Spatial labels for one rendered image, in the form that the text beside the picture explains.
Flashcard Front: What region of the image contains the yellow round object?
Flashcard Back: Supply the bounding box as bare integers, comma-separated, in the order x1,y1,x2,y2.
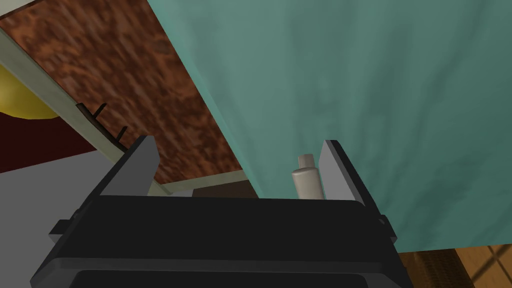
0,65,61,121

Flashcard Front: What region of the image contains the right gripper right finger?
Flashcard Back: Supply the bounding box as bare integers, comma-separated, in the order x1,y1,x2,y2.
318,139,381,217

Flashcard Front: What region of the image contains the teal table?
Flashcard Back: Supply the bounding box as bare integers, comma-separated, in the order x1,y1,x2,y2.
146,0,512,255

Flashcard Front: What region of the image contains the beige bottle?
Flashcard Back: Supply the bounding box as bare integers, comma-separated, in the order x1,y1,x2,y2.
291,153,325,200

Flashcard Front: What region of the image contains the black bar handle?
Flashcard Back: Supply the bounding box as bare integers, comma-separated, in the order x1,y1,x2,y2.
75,102,130,153

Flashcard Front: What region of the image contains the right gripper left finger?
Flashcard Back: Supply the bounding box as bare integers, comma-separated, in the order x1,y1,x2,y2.
85,135,161,206

